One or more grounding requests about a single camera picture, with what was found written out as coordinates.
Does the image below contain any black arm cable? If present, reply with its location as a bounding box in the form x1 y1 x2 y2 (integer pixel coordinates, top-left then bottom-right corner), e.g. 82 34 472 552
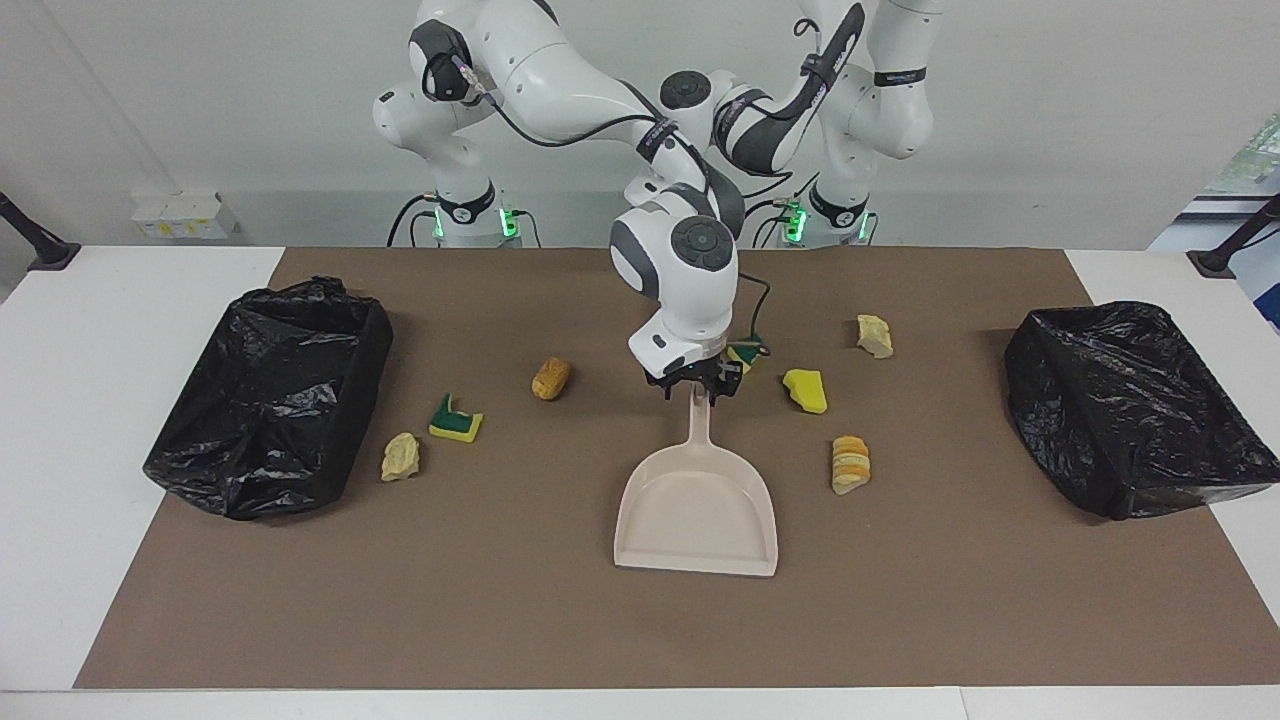
740 15 851 201
425 50 776 346

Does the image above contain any left black trash bag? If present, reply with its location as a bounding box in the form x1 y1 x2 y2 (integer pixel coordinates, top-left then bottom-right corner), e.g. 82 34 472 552
143 277 394 521

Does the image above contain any right black trash bag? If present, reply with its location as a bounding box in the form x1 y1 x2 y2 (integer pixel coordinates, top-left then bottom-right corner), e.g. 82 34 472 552
1005 301 1280 521

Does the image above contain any brown table mat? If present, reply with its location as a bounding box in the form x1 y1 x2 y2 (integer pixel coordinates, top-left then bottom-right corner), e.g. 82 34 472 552
75 247 1280 689

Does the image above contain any black base cable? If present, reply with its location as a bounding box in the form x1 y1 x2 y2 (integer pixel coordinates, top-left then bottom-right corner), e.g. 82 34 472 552
725 197 801 248
387 193 441 248

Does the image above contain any black trash bag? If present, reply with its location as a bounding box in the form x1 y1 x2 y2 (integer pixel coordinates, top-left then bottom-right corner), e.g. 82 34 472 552
143 277 394 521
1005 301 1280 521

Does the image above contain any yellow sponge wedge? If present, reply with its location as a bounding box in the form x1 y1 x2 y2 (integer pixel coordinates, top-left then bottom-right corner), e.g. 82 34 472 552
782 369 829 415

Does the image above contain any striped orange bread piece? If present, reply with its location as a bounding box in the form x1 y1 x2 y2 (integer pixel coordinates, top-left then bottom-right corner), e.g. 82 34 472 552
831 435 872 496

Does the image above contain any beige plastic dustpan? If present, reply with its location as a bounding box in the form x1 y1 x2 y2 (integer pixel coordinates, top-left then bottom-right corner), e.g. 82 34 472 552
613 385 779 578

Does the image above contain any black stand foot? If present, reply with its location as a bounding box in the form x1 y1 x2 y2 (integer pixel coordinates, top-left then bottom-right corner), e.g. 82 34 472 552
1187 195 1280 279
0 190 81 271

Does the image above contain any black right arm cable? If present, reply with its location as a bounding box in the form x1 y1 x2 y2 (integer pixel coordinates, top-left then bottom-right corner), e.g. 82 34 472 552
425 50 776 346

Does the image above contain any notched green yellow sponge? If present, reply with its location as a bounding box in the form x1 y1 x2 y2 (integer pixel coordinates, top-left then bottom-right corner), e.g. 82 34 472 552
429 393 484 444

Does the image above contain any white wall socket box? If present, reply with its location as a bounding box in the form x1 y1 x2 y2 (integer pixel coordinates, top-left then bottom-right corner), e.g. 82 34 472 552
132 190 241 241

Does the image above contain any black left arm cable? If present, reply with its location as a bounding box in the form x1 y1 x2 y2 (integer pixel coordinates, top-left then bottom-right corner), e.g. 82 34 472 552
740 15 851 201

